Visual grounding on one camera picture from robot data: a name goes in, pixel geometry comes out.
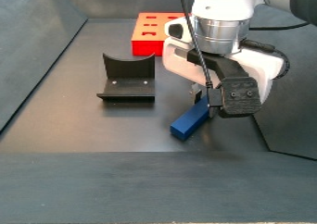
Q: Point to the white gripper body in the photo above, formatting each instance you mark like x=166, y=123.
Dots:
x=218, y=37

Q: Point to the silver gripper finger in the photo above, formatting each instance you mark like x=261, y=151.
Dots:
x=213, y=111
x=195, y=92

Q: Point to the blue rectangular block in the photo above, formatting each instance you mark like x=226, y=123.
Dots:
x=187, y=123

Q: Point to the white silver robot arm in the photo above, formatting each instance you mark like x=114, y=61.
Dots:
x=236, y=10

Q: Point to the black curved fixture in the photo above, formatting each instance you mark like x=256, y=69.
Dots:
x=130, y=79

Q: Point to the red shape-sorting board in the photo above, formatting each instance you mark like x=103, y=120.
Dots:
x=149, y=33

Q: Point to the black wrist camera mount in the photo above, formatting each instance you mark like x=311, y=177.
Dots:
x=236, y=95

